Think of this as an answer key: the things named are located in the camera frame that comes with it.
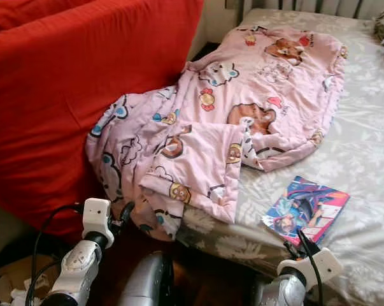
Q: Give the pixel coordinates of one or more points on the pink cartoon print blanket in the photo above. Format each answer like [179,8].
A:
[230,111]

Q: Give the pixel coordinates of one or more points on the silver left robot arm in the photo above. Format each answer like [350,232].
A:
[80,271]

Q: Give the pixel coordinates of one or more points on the colourful comic book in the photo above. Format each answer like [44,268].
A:
[306,209]

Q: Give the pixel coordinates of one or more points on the silver left robot leg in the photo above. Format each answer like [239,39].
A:
[153,280]

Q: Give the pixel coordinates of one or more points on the brown cardboard piece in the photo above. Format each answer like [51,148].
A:
[20,274]

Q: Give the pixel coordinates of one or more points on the red fabric cushion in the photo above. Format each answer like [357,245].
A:
[26,11]
[83,108]

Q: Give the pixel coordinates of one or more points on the white crumpled tissue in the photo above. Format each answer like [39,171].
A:
[26,298]

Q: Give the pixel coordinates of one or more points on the bed with grey floral sheet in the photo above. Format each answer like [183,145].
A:
[370,140]

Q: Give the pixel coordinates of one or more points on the grey pleated curtain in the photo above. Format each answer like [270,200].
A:
[312,6]

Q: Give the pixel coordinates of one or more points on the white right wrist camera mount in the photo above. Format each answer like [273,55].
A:
[312,266]

